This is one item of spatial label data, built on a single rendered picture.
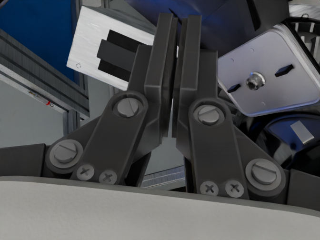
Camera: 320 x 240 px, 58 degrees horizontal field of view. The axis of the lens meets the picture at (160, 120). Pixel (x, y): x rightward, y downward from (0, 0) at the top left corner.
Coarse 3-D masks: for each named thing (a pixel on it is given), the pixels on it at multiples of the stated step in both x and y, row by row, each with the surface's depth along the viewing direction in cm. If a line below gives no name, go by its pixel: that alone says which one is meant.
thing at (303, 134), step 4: (292, 124) 20; (296, 124) 20; (300, 124) 19; (292, 128) 20; (296, 128) 19; (300, 128) 19; (304, 128) 18; (296, 132) 19; (300, 132) 18; (304, 132) 18; (308, 132) 18; (300, 136) 18; (304, 136) 18; (308, 136) 17; (312, 136) 17; (304, 140) 17; (308, 140) 17
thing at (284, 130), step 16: (240, 112) 28; (288, 112) 22; (304, 112) 21; (240, 128) 28; (256, 128) 28; (272, 128) 22; (288, 128) 20; (272, 144) 20; (288, 144) 19; (304, 144) 17; (288, 160) 17; (304, 160) 17
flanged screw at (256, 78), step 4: (252, 72) 22; (256, 72) 22; (252, 76) 22; (256, 76) 21; (260, 76) 21; (248, 80) 22; (252, 80) 21; (256, 80) 21; (260, 80) 21; (264, 80) 22; (248, 84) 22; (252, 84) 22; (256, 84) 21; (260, 84) 22; (264, 84) 22; (252, 88) 22; (256, 88) 22
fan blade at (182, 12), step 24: (144, 0) 24; (168, 0) 22; (192, 0) 21; (216, 0) 19; (240, 0) 18; (264, 0) 17; (216, 24) 21; (240, 24) 19; (264, 24) 18; (216, 48) 22
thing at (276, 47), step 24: (240, 48) 21; (264, 48) 20; (288, 48) 18; (240, 72) 23; (264, 72) 21; (288, 72) 20; (312, 72) 18; (240, 96) 25; (264, 96) 23; (288, 96) 21; (312, 96) 19
